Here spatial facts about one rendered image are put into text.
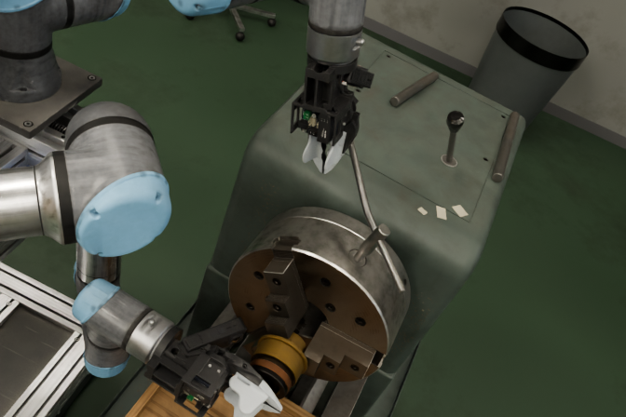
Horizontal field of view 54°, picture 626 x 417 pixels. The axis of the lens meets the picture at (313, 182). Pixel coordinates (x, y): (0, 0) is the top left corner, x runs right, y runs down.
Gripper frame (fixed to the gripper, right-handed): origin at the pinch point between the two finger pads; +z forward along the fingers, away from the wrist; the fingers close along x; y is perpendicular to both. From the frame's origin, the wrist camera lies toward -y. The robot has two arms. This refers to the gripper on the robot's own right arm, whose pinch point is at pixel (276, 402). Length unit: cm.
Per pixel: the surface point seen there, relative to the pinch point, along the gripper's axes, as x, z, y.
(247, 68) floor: -108, -113, -233
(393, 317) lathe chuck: 9.2, 9.9, -19.5
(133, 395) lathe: -54, -30, -13
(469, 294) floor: -107, 50, -160
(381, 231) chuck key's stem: 24.3, 0.9, -20.1
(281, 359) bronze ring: 4.2, -2.6, -4.3
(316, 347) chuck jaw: 2.7, 1.1, -10.8
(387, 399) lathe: -54, 25, -49
